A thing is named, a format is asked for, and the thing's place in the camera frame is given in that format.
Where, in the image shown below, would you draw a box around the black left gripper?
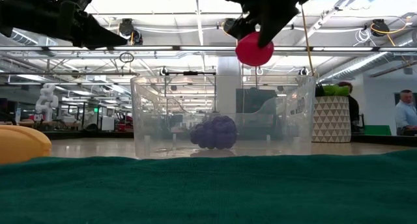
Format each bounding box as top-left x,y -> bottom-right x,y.
22,0 -> 128,49

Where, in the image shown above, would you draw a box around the red toy bell pepper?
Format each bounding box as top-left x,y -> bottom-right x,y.
235,31 -> 275,67

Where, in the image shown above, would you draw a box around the purple toy grape bunch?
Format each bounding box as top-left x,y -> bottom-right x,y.
190,115 -> 238,150

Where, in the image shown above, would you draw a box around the clear plastic tupperware container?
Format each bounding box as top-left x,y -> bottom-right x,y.
130,74 -> 317,160

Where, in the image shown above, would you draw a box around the yellow toy banana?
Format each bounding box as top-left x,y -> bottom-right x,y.
0,124 -> 53,165

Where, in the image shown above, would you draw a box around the white building column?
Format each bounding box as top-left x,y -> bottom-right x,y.
216,56 -> 244,116

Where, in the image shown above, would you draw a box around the long ceiling light bar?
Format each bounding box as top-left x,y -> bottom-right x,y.
0,45 -> 417,53

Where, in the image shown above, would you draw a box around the black background monitor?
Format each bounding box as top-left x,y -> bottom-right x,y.
236,88 -> 278,115

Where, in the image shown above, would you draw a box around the succulent in patterned white pot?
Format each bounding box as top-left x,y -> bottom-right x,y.
311,82 -> 352,144

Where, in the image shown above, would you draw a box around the person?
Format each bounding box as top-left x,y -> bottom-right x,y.
394,89 -> 417,136
337,81 -> 361,133

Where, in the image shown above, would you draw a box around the green background object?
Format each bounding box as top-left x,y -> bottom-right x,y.
364,124 -> 392,136

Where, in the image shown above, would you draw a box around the dark green folded cloth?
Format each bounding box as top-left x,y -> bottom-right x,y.
0,148 -> 417,224

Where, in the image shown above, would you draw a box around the black ceiling cable reel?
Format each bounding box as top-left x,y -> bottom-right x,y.
221,18 -> 235,36
370,18 -> 388,38
118,18 -> 144,46

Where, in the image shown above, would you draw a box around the yellow hanging cable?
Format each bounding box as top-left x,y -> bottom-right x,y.
300,5 -> 316,77

